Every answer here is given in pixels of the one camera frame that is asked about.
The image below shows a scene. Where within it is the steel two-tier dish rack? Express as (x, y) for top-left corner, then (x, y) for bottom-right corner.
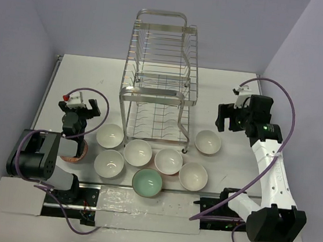
(119, 9), (199, 154)

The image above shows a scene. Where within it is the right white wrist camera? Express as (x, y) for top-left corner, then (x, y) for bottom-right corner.
(233, 85), (253, 109)

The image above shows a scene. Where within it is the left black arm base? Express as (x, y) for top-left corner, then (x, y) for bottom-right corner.
(41, 187), (99, 227)

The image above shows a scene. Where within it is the white bowl beige outside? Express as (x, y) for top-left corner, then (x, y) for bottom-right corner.
(195, 130), (222, 155)

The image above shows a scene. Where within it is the red patterned bowl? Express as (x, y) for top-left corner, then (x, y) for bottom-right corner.
(60, 142), (88, 163)

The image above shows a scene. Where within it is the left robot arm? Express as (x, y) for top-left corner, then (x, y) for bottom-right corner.
(6, 99), (101, 204)

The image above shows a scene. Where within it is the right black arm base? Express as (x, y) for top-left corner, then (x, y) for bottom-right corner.
(194, 187), (243, 232)

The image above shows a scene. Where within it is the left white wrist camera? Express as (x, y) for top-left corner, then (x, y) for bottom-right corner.
(63, 91), (84, 109)

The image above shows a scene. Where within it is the white bowl pink rim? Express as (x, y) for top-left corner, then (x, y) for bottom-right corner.
(154, 148), (183, 175)

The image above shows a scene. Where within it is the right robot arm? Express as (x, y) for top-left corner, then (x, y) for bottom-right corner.
(214, 91), (307, 242)

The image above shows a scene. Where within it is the aluminium table edge rail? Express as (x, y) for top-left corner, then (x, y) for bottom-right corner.
(10, 50), (64, 182)

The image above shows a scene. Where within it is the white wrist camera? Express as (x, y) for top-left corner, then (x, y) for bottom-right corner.
(63, 91), (84, 109)
(233, 85), (253, 109)

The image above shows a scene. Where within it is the pale green bowl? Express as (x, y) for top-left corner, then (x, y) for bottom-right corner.
(132, 168), (163, 198)

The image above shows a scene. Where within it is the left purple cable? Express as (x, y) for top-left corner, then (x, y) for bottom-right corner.
(6, 81), (116, 236)

